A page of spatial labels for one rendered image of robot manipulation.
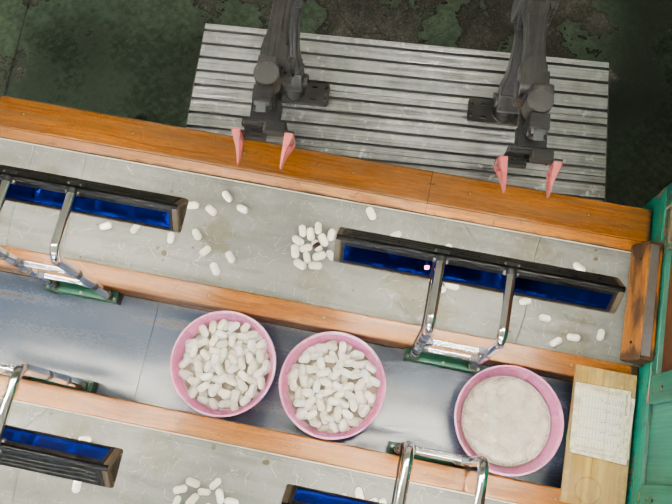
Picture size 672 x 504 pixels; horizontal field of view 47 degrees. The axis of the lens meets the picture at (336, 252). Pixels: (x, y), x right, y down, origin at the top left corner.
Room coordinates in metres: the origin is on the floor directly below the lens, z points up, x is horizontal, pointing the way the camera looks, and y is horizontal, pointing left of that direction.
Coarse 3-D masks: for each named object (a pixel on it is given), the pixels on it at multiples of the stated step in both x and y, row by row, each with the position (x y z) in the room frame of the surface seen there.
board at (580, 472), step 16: (576, 368) 0.18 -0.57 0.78; (592, 368) 0.18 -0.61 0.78; (592, 384) 0.14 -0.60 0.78; (608, 384) 0.14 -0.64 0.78; (624, 384) 0.13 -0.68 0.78; (576, 464) -0.04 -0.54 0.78; (592, 464) -0.05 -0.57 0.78; (608, 464) -0.05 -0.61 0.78; (576, 480) -0.08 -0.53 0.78; (592, 480) -0.08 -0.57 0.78; (608, 480) -0.09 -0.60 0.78; (624, 480) -0.09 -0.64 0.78; (560, 496) -0.11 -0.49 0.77; (576, 496) -0.12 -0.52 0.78; (592, 496) -0.12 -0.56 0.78; (608, 496) -0.12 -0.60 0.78; (624, 496) -0.12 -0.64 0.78
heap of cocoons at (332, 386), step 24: (312, 360) 0.26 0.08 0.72; (336, 360) 0.25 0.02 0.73; (360, 360) 0.25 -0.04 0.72; (288, 384) 0.20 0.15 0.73; (312, 384) 0.20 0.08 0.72; (336, 384) 0.19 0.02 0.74; (360, 384) 0.19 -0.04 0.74; (312, 408) 0.14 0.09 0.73; (336, 408) 0.13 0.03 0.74; (360, 408) 0.13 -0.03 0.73; (336, 432) 0.07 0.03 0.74
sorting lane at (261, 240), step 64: (192, 192) 0.73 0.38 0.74; (256, 192) 0.72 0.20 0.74; (64, 256) 0.58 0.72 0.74; (128, 256) 0.57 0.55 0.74; (192, 256) 0.55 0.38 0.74; (256, 256) 0.54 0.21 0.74; (512, 256) 0.49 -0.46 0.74; (576, 256) 0.48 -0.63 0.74; (448, 320) 0.33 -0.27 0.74; (512, 320) 0.32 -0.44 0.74; (576, 320) 0.31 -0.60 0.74
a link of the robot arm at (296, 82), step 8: (296, 8) 1.11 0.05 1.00; (296, 16) 1.10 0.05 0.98; (296, 24) 1.09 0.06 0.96; (296, 32) 1.08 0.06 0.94; (296, 40) 1.07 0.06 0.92; (296, 48) 1.05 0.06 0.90; (296, 56) 1.04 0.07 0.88; (296, 64) 1.03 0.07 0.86; (304, 64) 1.06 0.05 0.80; (296, 72) 1.02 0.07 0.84; (296, 80) 1.00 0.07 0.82; (288, 88) 0.99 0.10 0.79; (296, 88) 0.99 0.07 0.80
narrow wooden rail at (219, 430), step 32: (0, 384) 0.25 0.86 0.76; (32, 384) 0.25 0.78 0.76; (96, 416) 0.16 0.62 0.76; (128, 416) 0.15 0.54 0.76; (160, 416) 0.14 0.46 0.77; (192, 416) 0.14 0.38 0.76; (256, 448) 0.05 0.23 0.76; (288, 448) 0.04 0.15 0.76; (320, 448) 0.04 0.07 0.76; (352, 448) 0.03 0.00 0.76; (416, 480) -0.05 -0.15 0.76; (448, 480) -0.06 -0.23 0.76; (512, 480) -0.07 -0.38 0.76
